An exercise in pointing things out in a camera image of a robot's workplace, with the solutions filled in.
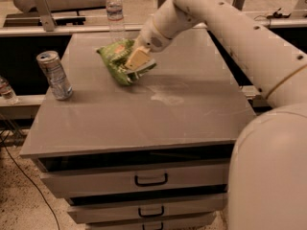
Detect black floor cable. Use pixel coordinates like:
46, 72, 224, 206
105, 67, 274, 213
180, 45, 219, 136
0, 134, 61, 230

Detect middle drawer with black handle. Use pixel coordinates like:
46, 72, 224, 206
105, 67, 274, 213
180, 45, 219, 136
68, 193, 227, 225

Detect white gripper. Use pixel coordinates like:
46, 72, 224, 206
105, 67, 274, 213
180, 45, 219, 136
125, 16, 173, 70

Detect silver redbull can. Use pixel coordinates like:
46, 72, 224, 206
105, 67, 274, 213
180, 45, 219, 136
36, 51, 73, 101

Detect green jalapeno chip bag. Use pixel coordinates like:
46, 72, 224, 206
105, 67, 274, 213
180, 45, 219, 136
97, 38, 156, 86

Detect metal railing frame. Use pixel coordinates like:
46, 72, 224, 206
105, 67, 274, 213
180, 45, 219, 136
0, 0, 307, 37

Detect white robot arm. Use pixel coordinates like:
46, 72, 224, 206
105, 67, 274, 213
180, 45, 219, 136
126, 0, 307, 230

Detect water bottle at left edge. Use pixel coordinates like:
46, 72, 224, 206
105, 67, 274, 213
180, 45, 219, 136
0, 76, 18, 104

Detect clear water bottle on table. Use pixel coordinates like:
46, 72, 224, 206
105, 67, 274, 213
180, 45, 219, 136
106, 0, 126, 41

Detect bottom drawer with black handle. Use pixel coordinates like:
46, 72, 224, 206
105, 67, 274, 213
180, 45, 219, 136
85, 212, 216, 230

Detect grey drawer cabinet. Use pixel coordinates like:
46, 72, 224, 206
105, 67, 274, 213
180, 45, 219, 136
19, 28, 257, 230

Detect top drawer with black handle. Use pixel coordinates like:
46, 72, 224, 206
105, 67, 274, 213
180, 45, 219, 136
41, 162, 229, 198

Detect drawer with black handle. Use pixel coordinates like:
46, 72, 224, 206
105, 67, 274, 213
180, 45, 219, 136
41, 162, 229, 198
68, 193, 227, 225
85, 212, 216, 230

